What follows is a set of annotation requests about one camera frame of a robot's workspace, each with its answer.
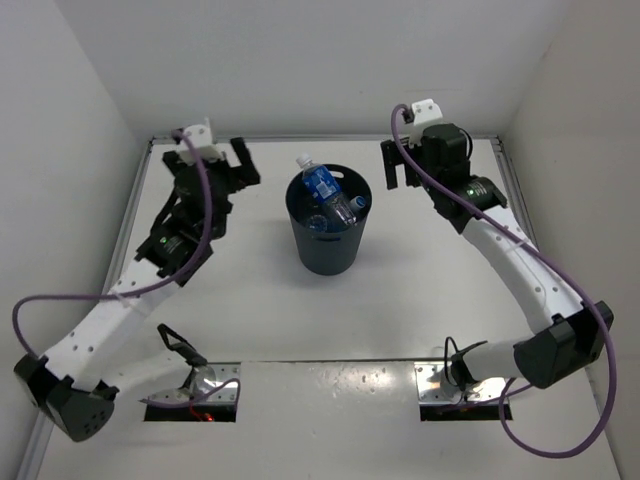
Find aluminium frame rail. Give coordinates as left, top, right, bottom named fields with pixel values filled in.
left=490, top=136, right=537, bottom=245
left=15, top=140, right=154, bottom=480

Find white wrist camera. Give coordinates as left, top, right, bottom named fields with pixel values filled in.
left=176, top=117, right=224, bottom=165
left=403, top=99, right=444, bottom=147

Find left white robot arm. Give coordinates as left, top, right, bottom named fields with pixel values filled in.
left=14, top=131, right=261, bottom=442

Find left aluminium frame rail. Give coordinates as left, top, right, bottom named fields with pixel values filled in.
left=15, top=140, right=154, bottom=480

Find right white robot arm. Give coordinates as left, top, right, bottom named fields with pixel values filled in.
left=381, top=124, right=604, bottom=389

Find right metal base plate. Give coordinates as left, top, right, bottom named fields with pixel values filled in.
left=414, top=360, right=506, bottom=406

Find blue label bottle blue cap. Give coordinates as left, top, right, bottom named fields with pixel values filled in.
left=305, top=214, right=330, bottom=233

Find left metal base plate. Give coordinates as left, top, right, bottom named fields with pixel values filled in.
left=142, top=363, right=241, bottom=411

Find right aluminium frame rail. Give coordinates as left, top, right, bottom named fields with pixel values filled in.
left=490, top=136, right=537, bottom=245

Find dark grey plastic bin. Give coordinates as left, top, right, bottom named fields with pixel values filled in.
left=285, top=164, right=373, bottom=276

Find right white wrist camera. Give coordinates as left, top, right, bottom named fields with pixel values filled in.
left=403, top=99, right=444, bottom=147

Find metal base plate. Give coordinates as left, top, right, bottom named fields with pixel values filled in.
left=414, top=360, right=506, bottom=406
left=142, top=363, right=241, bottom=411

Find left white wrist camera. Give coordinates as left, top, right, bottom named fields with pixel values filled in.
left=176, top=117, right=224, bottom=165

